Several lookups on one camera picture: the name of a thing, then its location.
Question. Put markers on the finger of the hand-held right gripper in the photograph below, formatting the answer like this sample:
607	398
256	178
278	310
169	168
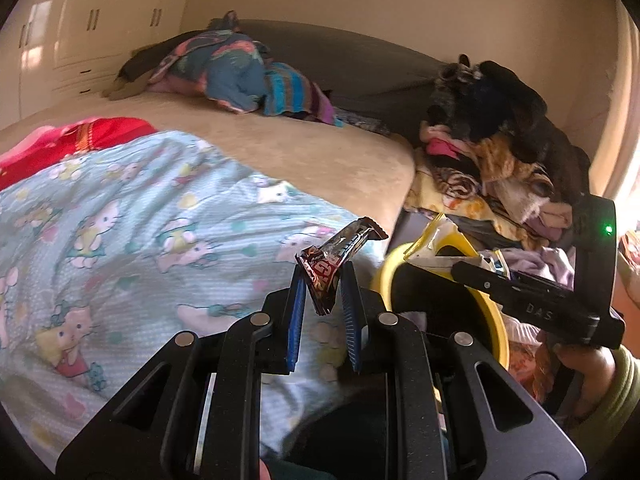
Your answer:
540	279
480	280

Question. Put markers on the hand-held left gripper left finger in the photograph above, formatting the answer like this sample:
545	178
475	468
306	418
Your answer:
297	320

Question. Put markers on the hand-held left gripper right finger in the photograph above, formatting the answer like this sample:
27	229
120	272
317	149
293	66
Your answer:
351	320

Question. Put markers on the red brown snack wrapper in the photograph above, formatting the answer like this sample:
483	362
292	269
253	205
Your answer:
327	265

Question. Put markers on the yellow snack wrapper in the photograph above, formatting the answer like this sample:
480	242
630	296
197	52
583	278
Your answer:
440	234

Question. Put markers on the yellow trash bin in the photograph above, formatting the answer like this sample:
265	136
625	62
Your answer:
500	340

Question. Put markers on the person's right forearm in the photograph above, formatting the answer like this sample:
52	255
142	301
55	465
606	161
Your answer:
620	405

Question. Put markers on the person's right hand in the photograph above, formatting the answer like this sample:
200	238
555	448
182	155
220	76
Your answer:
585	365

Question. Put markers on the light pink cloth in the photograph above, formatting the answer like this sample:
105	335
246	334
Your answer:
540	262

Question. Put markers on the yellow printed blanket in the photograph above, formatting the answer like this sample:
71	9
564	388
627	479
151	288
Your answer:
450	210

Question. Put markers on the orange patterned cloth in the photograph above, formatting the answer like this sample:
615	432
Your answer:
525	365

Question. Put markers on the brown striped cloth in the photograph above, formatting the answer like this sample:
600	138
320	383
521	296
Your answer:
457	182

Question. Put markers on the yellow knitted cloth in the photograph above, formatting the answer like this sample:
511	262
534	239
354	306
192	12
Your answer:
505	160

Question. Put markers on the pink garment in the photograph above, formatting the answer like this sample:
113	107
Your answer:
445	145

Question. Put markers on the beige bed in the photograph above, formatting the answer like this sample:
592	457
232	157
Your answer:
310	160

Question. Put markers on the light blue printed blanket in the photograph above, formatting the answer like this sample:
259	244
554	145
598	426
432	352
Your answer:
150	240

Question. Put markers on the black clothing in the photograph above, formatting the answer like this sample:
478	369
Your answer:
500	105

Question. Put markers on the dark patterned cloth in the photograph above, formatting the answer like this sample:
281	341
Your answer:
365	122

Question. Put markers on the striped blanket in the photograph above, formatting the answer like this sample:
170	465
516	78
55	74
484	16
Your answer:
295	92

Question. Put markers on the blue floral quilt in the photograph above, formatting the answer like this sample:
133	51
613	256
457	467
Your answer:
225	65

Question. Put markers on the red blanket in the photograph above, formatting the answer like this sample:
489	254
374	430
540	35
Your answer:
90	140

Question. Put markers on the dark brown cloth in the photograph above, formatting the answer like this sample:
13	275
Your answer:
140	70

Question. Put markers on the cream wardrobe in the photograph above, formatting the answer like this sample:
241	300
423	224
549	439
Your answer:
100	35

